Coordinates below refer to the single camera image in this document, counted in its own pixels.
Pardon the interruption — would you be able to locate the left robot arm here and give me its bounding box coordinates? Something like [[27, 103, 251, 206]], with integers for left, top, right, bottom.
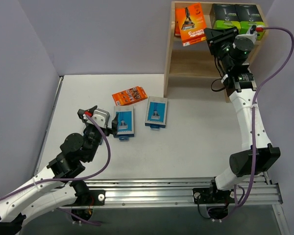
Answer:
[[0, 106, 118, 235]]

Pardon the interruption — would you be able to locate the orange Gillette Fusion5 box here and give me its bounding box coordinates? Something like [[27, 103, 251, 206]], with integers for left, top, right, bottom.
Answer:
[[175, 2, 206, 47]]

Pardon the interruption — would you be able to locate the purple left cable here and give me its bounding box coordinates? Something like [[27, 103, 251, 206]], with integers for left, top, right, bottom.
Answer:
[[0, 114, 111, 226]]

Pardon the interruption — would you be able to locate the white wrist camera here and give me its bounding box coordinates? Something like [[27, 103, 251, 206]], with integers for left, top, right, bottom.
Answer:
[[235, 25, 265, 44], [79, 108, 110, 128]]

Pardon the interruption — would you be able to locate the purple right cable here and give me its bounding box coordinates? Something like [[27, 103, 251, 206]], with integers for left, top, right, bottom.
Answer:
[[205, 26, 294, 221]]

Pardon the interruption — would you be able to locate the purple cable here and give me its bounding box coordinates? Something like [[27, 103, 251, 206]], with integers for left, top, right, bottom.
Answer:
[[205, 26, 294, 221], [0, 114, 111, 226]]

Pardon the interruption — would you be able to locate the Harry's razor box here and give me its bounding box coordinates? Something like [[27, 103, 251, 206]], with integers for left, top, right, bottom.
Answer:
[[114, 105, 135, 141], [145, 96, 168, 129]]

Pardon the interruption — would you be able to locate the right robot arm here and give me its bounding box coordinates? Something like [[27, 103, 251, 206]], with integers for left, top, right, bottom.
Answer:
[[204, 25, 281, 202]]

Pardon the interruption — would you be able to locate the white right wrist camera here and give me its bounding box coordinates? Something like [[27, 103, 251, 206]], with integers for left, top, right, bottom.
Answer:
[[235, 25, 265, 44]]

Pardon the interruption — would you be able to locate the black green GilletteLabs box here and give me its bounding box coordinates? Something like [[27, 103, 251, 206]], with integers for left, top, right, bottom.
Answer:
[[210, 3, 241, 31], [235, 4, 265, 34]]

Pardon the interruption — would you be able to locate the aluminium rail base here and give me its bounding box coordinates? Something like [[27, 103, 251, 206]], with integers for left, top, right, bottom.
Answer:
[[19, 177, 282, 209]]

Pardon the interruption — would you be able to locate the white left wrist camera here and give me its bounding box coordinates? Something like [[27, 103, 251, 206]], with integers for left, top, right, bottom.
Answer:
[[79, 108, 110, 128]]

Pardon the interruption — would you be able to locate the orange styler box back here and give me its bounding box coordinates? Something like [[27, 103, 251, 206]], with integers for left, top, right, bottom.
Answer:
[[112, 86, 148, 106]]

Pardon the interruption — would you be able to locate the orange styler box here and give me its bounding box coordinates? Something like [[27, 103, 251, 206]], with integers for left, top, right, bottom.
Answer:
[[174, 8, 180, 38], [112, 86, 148, 106]]

